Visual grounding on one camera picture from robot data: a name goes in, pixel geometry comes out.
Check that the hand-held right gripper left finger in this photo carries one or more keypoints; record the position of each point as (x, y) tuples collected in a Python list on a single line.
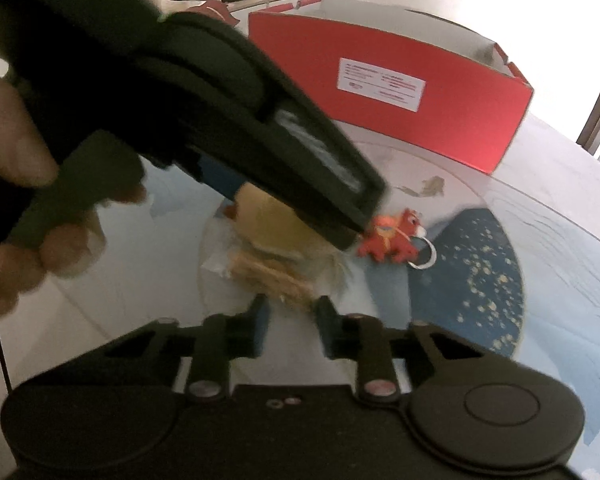
[(258, 327)]

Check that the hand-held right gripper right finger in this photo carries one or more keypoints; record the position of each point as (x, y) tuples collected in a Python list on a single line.
[(325, 327)]

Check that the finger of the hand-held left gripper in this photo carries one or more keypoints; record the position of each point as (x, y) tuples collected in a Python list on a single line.
[(222, 177), (325, 160)]

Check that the biscuit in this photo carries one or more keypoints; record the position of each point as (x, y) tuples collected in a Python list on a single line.
[(275, 272)]

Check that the yellow plush toy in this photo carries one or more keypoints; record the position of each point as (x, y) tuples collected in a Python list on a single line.
[(272, 220)]

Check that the red cardboard box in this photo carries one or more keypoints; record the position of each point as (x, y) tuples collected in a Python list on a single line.
[(380, 100)]

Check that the person's left hand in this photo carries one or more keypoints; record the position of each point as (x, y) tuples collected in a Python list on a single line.
[(20, 145)]

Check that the red box lid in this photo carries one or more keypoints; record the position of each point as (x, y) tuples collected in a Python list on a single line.
[(220, 12)]

